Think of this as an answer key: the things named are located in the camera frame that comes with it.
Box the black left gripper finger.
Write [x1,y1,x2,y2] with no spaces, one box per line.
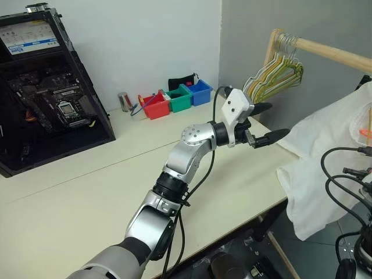
[254,128,292,149]
[252,102,274,114]

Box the white and blue label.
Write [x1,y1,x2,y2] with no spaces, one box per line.
[0,22,60,55]

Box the green plastic bin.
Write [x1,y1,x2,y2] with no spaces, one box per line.
[161,84,192,113]

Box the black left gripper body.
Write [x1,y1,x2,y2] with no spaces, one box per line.
[235,119,259,149]

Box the wooden slanted rack leg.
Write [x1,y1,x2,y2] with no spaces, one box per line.
[257,214,301,279]

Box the blue cable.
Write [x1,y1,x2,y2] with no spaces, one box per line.
[130,101,146,117]

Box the black open computer case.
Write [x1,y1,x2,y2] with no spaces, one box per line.
[0,8,117,178]

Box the black drawstring pouch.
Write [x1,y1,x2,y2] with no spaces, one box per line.
[167,72,200,92]

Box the red plastic bin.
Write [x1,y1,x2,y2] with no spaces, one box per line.
[137,93,171,120]

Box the silver metal can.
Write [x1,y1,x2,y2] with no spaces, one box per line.
[117,92,133,112]

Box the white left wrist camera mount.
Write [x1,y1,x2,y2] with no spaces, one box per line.
[221,88,255,149]

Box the white wire hanger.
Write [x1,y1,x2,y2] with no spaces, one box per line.
[242,34,300,96]

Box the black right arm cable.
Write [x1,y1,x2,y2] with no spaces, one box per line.
[321,146,372,279]

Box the light green wire hanger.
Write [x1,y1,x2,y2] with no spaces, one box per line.
[252,34,305,101]

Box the black computer motherboard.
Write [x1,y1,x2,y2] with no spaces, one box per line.
[7,68,98,134]

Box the wooden clothes rack rod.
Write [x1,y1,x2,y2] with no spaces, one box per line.
[263,28,372,73]

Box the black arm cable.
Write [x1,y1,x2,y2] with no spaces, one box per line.
[321,146,372,279]
[161,85,233,279]

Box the white t-shirt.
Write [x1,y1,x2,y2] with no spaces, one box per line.
[275,83,372,241]

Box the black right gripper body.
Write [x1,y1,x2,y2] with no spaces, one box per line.
[355,74,372,91]

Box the dark rounded shape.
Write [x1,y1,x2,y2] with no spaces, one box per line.
[210,252,237,279]

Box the blue plastic bin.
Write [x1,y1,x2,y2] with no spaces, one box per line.
[184,80,213,107]

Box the black table frame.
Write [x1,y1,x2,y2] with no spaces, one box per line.
[171,200,291,279]

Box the bunch of wire hangers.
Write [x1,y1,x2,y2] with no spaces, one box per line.
[246,34,302,99]

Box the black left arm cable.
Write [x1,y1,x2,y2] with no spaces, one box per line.
[161,85,233,279]

